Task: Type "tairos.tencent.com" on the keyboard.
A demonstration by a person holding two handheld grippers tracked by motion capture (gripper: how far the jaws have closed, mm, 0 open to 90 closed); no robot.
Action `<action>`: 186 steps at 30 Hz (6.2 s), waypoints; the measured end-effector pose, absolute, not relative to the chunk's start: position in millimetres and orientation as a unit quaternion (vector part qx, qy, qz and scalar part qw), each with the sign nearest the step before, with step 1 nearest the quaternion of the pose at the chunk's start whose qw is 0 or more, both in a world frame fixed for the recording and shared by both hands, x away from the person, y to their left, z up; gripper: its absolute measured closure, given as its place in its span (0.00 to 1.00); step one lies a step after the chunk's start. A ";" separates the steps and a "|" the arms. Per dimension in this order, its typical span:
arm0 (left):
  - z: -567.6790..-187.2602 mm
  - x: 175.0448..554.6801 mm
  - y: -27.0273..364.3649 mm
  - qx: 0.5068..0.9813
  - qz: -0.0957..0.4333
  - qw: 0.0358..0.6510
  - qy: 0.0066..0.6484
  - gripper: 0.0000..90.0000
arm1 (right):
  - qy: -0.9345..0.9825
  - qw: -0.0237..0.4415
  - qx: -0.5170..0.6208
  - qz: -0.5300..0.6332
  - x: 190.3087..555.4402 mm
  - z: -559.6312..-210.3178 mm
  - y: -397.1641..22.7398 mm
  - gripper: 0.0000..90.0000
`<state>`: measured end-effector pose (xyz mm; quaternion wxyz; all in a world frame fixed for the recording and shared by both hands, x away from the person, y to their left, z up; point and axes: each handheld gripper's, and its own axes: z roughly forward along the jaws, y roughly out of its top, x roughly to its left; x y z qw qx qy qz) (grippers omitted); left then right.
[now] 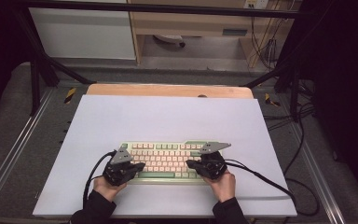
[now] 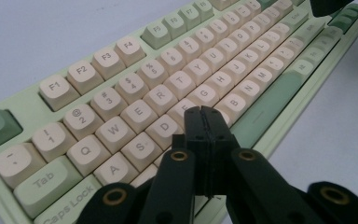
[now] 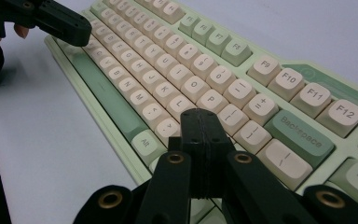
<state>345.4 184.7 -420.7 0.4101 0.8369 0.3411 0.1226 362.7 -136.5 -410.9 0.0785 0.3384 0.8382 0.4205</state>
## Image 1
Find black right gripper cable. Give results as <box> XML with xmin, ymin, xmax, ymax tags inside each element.
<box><xmin>223</xmin><ymin>158</ymin><xmax>321</xmax><ymax>217</ymax></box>

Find green and cream keyboard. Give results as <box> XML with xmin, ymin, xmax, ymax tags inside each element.
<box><xmin>119</xmin><ymin>140</ymin><xmax>227</xmax><ymax>187</ymax></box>

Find wooden table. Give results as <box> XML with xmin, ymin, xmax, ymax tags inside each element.
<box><xmin>86</xmin><ymin>83</ymin><xmax>255</xmax><ymax>100</ymax></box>

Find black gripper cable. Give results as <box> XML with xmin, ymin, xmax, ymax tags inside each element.
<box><xmin>223</xmin><ymin>158</ymin><xmax>321</xmax><ymax>217</ymax></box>
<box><xmin>82</xmin><ymin>150</ymin><xmax>117</xmax><ymax>209</ymax></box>

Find white wall socket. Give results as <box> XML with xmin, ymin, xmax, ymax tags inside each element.
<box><xmin>243</xmin><ymin>0</ymin><xmax>269</xmax><ymax>10</ymax></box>

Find light wooden desk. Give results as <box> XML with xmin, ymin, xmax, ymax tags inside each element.
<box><xmin>128</xmin><ymin>0</ymin><xmax>295</xmax><ymax>69</ymax></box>

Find light blue table mat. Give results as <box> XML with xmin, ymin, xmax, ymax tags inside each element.
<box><xmin>32</xmin><ymin>94</ymin><xmax>297</xmax><ymax>218</ymax></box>

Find hanging cable bundle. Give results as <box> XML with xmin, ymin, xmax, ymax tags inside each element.
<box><xmin>250</xmin><ymin>8</ymin><xmax>282</xmax><ymax>70</ymax></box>

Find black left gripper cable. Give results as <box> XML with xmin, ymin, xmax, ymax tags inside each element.
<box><xmin>82</xmin><ymin>150</ymin><xmax>117</xmax><ymax>209</ymax></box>

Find white cabinet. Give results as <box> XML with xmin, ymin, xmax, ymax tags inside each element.
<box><xmin>28</xmin><ymin>0</ymin><xmax>137</xmax><ymax>61</ymax></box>

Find office chair base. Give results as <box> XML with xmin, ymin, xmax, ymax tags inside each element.
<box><xmin>153</xmin><ymin>34</ymin><xmax>186</xmax><ymax>49</ymax></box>

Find aluminium floor rail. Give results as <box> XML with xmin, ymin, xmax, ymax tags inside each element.
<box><xmin>0</xmin><ymin>88</ymin><xmax>56</xmax><ymax>213</ymax></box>
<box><xmin>287</xmin><ymin>122</ymin><xmax>347</xmax><ymax>224</ymax></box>

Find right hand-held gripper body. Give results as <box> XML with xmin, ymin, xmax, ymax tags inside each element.
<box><xmin>199</xmin><ymin>141</ymin><xmax>232</xmax><ymax>180</ymax></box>

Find black metal frame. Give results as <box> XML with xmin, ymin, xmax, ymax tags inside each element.
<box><xmin>10</xmin><ymin>0</ymin><xmax>304</xmax><ymax>122</ymax></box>

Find person's left hand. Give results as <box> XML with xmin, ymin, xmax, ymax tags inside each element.
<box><xmin>92</xmin><ymin>175</ymin><xmax>128</xmax><ymax>203</ymax></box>

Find yellow and black tape strip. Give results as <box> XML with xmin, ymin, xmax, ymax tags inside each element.
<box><xmin>63</xmin><ymin>87</ymin><xmax>77</xmax><ymax>105</ymax></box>
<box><xmin>264</xmin><ymin>92</ymin><xmax>282</xmax><ymax>107</ymax></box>

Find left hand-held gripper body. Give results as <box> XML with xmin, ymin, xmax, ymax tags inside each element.
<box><xmin>102</xmin><ymin>147</ymin><xmax>136</xmax><ymax>187</ymax></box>

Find person's right hand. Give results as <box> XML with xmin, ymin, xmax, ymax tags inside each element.
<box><xmin>203</xmin><ymin>170</ymin><xmax>237</xmax><ymax>203</ymax></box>

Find black floor cables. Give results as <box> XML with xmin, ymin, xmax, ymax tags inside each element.
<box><xmin>262</xmin><ymin>102</ymin><xmax>317</xmax><ymax>175</ymax></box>

